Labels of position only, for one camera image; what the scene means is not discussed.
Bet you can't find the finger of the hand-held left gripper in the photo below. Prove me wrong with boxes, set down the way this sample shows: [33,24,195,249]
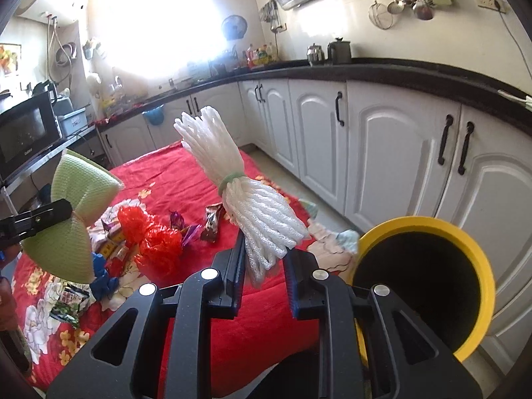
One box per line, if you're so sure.
[0,199,73,254]

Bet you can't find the black kitchen countertop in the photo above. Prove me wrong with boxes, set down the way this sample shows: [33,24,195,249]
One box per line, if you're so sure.
[95,57,532,134]

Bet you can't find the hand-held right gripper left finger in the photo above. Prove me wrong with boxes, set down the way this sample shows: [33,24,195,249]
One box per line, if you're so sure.
[46,228,250,399]

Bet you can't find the green snack packet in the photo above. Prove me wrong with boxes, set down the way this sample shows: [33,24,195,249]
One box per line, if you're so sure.
[50,283,91,329]

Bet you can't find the white charging cable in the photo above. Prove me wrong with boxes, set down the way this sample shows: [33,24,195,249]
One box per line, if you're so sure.
[496,89,532,111]

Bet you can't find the black microwave oven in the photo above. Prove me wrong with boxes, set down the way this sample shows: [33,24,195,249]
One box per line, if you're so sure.
[0,90,63,184]

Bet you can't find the white base cabinets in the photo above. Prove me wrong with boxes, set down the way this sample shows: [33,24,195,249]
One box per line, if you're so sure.
[97,78,532,377]

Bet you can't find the red floral blanket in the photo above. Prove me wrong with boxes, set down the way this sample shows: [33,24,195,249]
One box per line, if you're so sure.
[10,141,362,399]

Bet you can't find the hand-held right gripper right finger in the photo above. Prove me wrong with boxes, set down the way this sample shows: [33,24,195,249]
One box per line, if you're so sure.
[285,249,485,399]

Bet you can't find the yellow round bin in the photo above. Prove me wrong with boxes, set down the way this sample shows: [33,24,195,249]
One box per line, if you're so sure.
[348,216,496,366]

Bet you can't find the small blue wall fan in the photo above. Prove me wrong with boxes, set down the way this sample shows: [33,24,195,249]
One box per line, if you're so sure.
[221,14,248,41]

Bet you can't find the black power cable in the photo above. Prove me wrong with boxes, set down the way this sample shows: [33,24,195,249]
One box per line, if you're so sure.
[501,6,532,102]

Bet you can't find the blue hanging plastic bin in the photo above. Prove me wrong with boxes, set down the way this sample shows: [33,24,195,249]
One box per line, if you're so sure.
[142,106,166,126]

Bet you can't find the red yellow snack wrapper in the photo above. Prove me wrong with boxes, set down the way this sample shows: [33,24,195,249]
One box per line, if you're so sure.
[100,216,129,273]

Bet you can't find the beige wall power outlet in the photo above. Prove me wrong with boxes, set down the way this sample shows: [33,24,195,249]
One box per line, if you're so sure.
[474,0,510,14]

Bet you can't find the red plastic mesh bag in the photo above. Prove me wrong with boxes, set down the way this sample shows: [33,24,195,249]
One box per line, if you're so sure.
[117,205,184,283]

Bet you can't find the brown snack wrapper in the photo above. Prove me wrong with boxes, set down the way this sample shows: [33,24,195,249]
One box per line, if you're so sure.
[200,202,225,244]

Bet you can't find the bright kitchen window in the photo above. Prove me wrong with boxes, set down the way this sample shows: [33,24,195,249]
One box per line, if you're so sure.
[100,0,208,84]

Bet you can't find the purple candy wrapper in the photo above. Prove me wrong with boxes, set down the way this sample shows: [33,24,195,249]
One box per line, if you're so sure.
[179,224,202,248]

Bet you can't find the dark metal pot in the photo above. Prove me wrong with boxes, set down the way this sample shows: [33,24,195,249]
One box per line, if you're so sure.
[327,37,352,64]

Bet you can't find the wall hook rack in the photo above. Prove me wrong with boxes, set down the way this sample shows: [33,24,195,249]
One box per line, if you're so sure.
[258,0,287,34]

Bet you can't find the group of condiment bottles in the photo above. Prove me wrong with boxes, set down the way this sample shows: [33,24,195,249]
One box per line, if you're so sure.
[241,43,280,69]

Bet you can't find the green foam net sleeve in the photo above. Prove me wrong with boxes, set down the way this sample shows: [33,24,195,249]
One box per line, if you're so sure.
[22,152,124,282]

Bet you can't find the blue candy wrappers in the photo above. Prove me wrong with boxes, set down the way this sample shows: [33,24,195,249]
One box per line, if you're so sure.
[90,253,121,300]

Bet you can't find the white foam net bundle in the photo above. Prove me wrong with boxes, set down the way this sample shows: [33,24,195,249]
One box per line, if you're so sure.
[173,106,310,287]

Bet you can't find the fruit wall picture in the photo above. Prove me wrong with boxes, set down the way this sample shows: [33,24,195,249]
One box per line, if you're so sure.
[0,44,21,76]

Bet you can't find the white plastic basket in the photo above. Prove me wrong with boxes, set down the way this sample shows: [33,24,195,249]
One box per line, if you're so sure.
[56,106,90,138]

